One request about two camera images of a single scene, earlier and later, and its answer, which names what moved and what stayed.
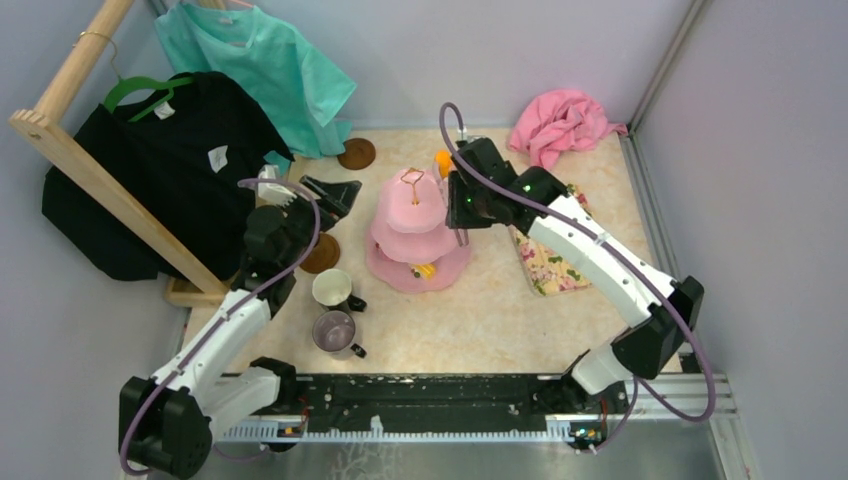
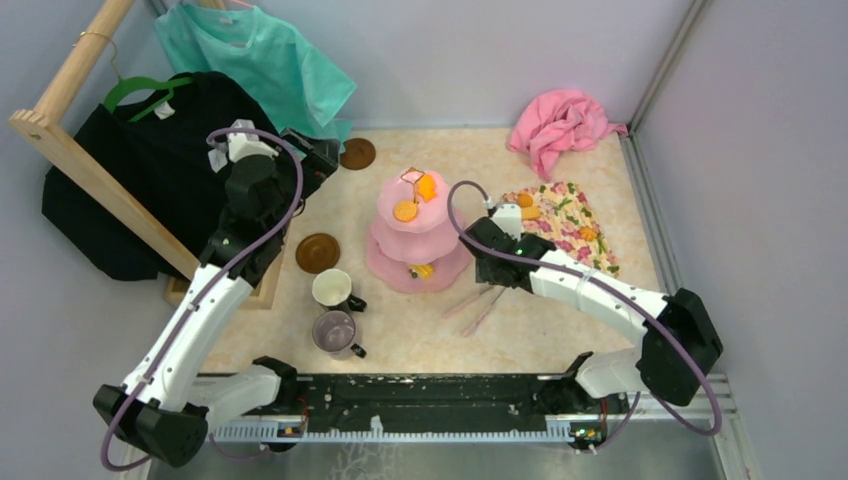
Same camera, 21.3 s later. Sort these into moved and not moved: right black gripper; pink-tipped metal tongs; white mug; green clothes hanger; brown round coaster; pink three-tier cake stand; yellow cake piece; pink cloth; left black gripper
Moved: right black gripper; left black gripper; pink-tipped metal tongs
Not moved: brown round coaster; pink three-tier cake stand; yellow cake piece; white mug; pink cloth; green clothes hanger
